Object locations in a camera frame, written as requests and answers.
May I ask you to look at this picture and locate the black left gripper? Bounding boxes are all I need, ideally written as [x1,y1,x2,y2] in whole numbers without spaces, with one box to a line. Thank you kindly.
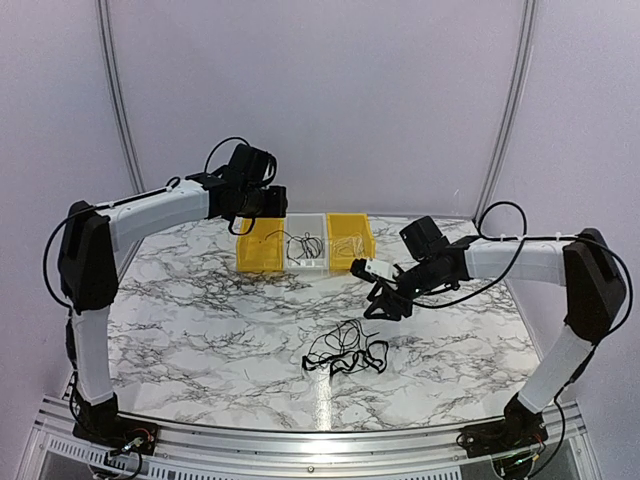
[236,185,286,218]

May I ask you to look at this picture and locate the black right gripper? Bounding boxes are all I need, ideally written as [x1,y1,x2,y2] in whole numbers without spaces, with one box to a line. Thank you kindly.
[363,258,449,322]

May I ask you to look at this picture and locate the white thin cable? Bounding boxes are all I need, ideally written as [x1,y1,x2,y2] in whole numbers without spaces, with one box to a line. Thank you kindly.
[332,234,369,259]

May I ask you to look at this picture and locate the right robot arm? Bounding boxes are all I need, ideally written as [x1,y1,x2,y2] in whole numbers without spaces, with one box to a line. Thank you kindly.
[361,279,639,442]

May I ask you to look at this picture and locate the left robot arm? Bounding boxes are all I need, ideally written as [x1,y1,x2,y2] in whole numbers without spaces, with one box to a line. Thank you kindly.
[52,137,287,450]

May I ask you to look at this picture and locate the left yellow bin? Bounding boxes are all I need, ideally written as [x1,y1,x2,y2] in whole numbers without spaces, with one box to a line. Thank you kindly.
[236,218,284,273]

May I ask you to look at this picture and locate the yellow bin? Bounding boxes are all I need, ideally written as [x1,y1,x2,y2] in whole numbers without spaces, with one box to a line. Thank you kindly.
[236,218,284,273]
[326,213,376,272]

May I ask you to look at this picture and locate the white translucent bin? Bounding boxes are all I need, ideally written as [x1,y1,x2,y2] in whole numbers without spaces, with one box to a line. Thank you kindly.
[283,213,329,272]

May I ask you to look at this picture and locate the right yellow bin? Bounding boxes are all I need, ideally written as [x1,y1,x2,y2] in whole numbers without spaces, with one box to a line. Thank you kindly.
[326,213,376,272]

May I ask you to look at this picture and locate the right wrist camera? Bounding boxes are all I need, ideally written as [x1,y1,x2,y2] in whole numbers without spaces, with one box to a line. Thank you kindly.
[350,258,396,283]

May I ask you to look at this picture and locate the black flat strap cable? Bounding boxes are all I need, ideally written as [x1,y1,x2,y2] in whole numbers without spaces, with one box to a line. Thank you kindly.
[301,339,390,379]

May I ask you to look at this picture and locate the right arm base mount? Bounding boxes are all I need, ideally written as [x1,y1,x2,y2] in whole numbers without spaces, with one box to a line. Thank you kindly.
[456,420,548,458]

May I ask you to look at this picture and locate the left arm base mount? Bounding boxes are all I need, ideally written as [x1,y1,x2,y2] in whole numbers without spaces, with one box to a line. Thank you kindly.
[73,417,159,455]

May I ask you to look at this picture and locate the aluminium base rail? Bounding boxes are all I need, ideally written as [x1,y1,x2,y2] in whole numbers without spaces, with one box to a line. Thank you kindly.
[17,397,599,479]

